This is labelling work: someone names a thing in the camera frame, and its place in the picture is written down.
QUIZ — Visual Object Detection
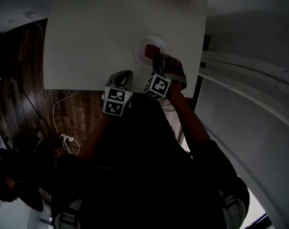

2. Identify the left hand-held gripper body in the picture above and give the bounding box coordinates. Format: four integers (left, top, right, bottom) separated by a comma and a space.
102, 78, 134, 117

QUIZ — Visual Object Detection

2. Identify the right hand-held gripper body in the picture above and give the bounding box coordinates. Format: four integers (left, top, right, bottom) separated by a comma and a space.
143, 66, 172, 101

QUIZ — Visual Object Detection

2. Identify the red block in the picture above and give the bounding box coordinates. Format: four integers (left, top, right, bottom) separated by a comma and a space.
145, 44, 161, 59

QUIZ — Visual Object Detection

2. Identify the white round plate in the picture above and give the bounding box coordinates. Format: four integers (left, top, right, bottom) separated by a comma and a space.
134, 34, 168, 69

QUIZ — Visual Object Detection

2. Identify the person's left forearm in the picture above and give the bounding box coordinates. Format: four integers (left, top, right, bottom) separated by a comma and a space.
78, 114, 111, 162

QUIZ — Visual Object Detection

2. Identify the person's right forearm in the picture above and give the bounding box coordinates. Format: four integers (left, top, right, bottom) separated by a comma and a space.
167, 83, 213, 145

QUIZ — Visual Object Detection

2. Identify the white table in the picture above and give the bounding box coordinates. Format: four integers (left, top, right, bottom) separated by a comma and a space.
43, 0, 208, 99

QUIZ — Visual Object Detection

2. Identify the person's black shirt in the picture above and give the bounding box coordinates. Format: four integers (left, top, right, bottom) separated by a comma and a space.
51, 93, 251, 229

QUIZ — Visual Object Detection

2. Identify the white curtain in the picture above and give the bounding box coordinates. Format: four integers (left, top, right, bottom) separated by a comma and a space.
198, 50, 289, 97

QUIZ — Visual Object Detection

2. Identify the white power strip with cable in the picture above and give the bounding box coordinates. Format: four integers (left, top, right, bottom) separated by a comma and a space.
23, 10, 80, 155

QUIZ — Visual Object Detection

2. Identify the black cable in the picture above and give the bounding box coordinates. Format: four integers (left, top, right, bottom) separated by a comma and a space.
21, 88, 54, 138

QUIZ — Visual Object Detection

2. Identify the person's left shoulder strap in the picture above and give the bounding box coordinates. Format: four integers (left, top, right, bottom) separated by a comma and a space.
54, 198, 83, 229

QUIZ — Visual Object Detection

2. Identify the person's shoulder strap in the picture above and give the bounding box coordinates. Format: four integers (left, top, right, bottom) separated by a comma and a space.
218, 189, 247, 229
54, 198, 83, 229

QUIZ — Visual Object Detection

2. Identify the person's right shoulder strap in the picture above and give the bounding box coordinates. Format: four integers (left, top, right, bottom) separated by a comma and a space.
218, 189, 247, 229

